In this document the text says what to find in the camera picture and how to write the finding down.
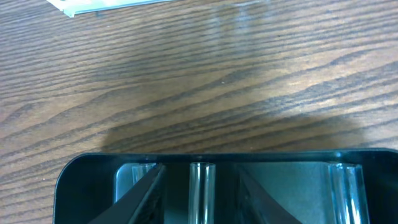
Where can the white test tube rack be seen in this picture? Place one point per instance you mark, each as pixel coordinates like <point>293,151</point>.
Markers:
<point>93,6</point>

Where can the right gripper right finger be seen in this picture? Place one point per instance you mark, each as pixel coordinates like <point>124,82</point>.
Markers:
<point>258,208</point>

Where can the clear test tube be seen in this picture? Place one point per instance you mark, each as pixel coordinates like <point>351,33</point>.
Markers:
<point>348,199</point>
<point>202,193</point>
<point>140,174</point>

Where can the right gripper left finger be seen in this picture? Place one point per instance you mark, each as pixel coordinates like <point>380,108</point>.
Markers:
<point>133,208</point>

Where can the black tray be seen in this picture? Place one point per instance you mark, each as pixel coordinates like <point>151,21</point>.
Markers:
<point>81,193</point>

